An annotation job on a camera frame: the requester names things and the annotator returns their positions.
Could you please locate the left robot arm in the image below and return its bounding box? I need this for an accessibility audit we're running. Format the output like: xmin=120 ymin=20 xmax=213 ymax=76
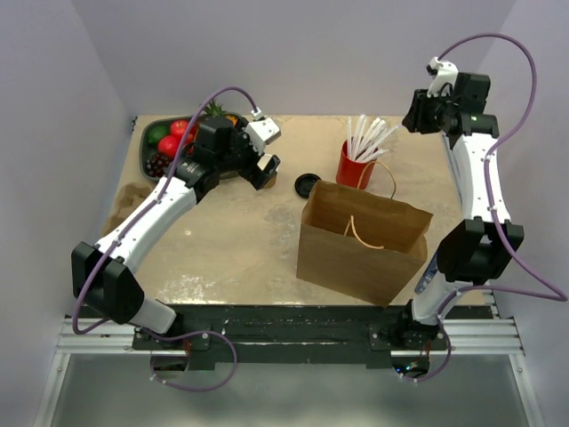
xmin=71 ymin=117 xmax=281 ymax=349

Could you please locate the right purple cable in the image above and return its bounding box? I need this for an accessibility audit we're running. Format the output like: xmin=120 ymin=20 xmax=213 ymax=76
xmin=399 ymin=32 xmax=569 ymax=383

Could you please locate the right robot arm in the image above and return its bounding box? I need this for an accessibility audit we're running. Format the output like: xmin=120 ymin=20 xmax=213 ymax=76
xmin=385 ymin=70 xmax=525 ymax=350

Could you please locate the red apple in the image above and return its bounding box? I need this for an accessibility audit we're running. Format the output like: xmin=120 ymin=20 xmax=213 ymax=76
xmin=170 ymin=119 xmax=188 ymax=139
xmin=157 ymin=135 xmax=180 ymax=159

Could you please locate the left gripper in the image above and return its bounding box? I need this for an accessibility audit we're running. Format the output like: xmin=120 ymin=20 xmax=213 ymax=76
xmin=216 ymin=118 xmax=279 ymax=189

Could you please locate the green lime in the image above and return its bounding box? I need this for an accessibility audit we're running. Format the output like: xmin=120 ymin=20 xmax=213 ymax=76
xmin=147 ymin=125 xmax=170 ymax=146

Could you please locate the aluminium frame rail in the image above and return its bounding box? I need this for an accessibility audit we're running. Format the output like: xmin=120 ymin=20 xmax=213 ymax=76
xmin=35 ymin=290 xmax=543 ymax=426

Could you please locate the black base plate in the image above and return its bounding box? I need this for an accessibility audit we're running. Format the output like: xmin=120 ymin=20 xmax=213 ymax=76
xmin=77 ymin=303 xmax=495 ymax=372

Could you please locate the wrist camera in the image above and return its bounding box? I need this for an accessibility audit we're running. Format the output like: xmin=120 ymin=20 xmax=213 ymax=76
xmin=427 ymin=57 xmax=459 ymax=98
xmin=245 ymin=117 xmax=281 ymax=155

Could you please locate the purple cable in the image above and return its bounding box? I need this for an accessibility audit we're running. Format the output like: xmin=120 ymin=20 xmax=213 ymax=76
xmin=399 ymin=32 xmax=569 ymax=383
xmin=71 ymin=85 xmax=263 ymax=392

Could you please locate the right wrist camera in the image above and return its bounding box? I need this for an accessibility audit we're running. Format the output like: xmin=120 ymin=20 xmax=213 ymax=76
xmin=427 ymin=57 xmax=459 ymax=98

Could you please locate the orange toy pineapple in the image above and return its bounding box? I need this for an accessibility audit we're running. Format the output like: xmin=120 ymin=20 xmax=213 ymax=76
xmin=200 ymin=100 xmax=238 ymax=126

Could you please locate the red plastic cup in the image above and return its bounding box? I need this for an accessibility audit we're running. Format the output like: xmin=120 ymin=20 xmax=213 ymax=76
xmin=335 ymin=141 xmax=374 ymax=189

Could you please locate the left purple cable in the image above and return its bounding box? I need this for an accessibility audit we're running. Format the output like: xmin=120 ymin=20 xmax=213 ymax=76
xmin=71 ymin=85 xmax=263 ymax=392

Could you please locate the grey fruit tray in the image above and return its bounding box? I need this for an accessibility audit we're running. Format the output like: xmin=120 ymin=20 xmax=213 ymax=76
xmin=139 ymin=112 xmax=247 ymax=182

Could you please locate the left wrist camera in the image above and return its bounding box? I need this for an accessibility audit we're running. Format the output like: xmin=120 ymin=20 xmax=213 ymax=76
xmin=245 ymin=117 xmax=281 ymax=155

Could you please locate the brown paper bag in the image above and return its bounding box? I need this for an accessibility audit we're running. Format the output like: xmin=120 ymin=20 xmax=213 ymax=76
xmin=296 ymin=181 xmax=433 ymax=307

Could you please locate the blue razor package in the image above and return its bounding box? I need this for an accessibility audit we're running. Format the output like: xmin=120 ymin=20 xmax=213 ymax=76
xmin=414 ymin=253 xmax=438 ymax=294

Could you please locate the dark grape bunch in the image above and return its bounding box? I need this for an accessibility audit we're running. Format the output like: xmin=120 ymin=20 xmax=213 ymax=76
xmin=146 ymin=152 xmax=172 ymax=179

